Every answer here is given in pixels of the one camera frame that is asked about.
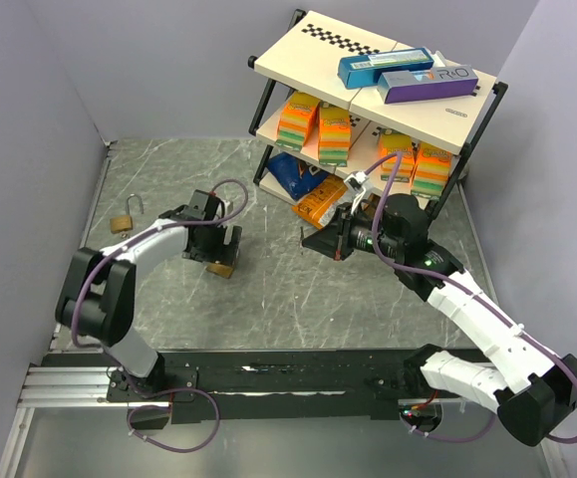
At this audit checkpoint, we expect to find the aluminium rail frame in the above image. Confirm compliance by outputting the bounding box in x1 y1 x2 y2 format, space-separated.
0 140 120 478

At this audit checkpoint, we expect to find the orange sponge pack far right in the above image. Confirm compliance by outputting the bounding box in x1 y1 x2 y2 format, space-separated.
411 142 453 200

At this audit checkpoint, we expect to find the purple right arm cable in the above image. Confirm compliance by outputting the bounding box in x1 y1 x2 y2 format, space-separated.
362 151 577 444

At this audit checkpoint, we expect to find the purple grey R+O box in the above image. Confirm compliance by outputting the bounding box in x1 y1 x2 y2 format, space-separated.
377 65 478 105

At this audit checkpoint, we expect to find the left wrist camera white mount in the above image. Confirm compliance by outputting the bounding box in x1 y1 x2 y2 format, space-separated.
210 191 233 218

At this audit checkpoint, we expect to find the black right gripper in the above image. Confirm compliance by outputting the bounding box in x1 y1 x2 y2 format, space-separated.
302 202 404 261

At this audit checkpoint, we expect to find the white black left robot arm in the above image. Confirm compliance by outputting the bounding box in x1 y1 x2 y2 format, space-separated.
55 190 242 400

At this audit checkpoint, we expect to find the blue snack bag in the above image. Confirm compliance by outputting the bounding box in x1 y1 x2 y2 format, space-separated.
266 152 329 201

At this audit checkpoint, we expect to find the blue rectangular box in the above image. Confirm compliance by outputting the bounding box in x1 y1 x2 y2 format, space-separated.
337 48 434 90

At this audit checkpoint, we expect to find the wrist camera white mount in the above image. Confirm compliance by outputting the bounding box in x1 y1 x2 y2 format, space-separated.
344 171 373 215
210 191 233 218

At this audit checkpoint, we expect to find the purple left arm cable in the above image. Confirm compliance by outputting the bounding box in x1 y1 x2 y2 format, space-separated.
70 178 250 350

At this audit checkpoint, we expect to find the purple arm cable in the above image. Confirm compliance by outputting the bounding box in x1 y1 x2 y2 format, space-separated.
362 151 577 444
70 178 250 350

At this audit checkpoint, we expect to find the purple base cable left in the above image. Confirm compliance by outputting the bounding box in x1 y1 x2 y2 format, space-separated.
126 387 221 454

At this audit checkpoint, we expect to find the beige black three-tier shelf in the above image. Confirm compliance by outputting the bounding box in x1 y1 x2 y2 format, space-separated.
248 10 508 218

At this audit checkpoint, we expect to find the orange snack bag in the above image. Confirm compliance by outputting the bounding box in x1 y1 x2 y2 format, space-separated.
292 175 354 229

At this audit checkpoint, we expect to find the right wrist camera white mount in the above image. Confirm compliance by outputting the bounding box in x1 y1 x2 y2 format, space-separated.
344 171 373 215

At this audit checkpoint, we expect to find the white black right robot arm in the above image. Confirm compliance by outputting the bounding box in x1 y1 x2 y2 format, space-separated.
302 193 577 446

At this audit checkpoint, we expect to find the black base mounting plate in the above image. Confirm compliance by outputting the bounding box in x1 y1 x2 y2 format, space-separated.
107 345 438 424

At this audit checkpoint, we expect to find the orange sponge pack far left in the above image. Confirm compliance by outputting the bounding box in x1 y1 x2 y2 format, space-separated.
277 92 320 150

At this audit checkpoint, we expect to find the brass padlock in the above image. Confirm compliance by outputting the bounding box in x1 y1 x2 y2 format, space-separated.
110 193 144 234
205 263 234 279

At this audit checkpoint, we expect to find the orange sponge pack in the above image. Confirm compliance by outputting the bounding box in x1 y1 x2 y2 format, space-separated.
378 129 416 183
277 92 320 150
318 103 352 166
411 142 453 200

